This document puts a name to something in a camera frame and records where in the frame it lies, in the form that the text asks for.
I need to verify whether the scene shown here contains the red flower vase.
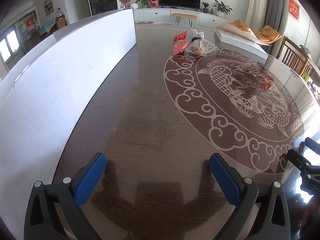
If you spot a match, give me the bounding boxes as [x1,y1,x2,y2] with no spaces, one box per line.
[119,0,138,9]

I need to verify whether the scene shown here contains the red snack packet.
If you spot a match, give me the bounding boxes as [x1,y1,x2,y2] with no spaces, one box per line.
[172,31,188,56]

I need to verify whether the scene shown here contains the red gift box on cabinet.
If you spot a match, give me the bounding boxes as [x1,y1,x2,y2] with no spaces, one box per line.
[150,0,158,9]

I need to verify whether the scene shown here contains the green potted plant left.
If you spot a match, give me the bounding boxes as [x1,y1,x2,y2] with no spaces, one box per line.
[136,0,151,8]

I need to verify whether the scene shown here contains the white flat gift box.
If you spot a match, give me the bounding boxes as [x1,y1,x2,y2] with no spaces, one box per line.
[215,23,268,60]

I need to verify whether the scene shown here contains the clear bag of sticks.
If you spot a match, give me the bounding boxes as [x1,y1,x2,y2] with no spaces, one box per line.
[185,29,219,56]

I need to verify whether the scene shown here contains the green potted plant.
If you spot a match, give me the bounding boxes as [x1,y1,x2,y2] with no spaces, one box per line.
[136,0,151,8]
[212,0,233,17]

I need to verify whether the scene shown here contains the wooden bench hairpin legs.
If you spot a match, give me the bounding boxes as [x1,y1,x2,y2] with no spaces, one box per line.
[170,13,198,27]

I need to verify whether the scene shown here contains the white cardboard storage box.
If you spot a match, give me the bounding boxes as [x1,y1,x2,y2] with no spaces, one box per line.
[1,9,136,239]

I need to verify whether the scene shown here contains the green potted plant right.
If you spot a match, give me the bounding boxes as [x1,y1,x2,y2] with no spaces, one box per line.
[212,0,233,17]

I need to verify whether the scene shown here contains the small potted plant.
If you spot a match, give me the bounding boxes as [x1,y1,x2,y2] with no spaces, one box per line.
[202,2,209,14]

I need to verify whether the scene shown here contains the orange lounge chair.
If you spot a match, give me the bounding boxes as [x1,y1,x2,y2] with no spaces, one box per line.
[229,20,282,45]

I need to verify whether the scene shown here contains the white tv cabinet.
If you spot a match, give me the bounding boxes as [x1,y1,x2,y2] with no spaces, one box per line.
[133,8,228,29]

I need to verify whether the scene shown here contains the red wall hanging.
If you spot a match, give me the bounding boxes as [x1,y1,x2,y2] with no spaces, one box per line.
[289,0,300,20]

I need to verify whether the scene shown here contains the cream covered floor air conditioner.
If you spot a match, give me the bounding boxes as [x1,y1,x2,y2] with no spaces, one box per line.
[245,0,268,33]

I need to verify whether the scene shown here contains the wooden dining chair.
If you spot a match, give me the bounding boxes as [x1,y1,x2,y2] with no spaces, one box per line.
[277,37,319,76]

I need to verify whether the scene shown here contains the grey curtain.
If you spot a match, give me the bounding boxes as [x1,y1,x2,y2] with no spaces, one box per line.
[264,0,289,35]

